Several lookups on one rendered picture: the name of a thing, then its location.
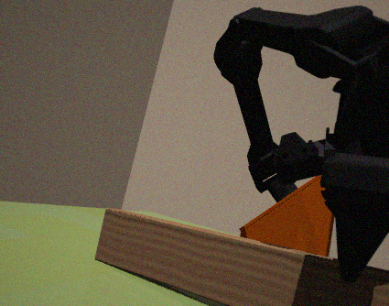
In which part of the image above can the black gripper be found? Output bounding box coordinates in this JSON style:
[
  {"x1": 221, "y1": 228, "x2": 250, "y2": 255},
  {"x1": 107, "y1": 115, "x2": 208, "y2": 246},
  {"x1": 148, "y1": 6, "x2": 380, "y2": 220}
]
[{"x1": 320, "y1": 114, "x2": 389, "y2": 283}]

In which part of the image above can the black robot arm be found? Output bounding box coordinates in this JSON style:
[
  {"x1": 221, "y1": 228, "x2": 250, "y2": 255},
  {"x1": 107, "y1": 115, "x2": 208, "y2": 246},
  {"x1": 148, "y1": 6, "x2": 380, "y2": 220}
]
[{"x1": 213, "y1": 5, "x2": 389, "y2": 202}]

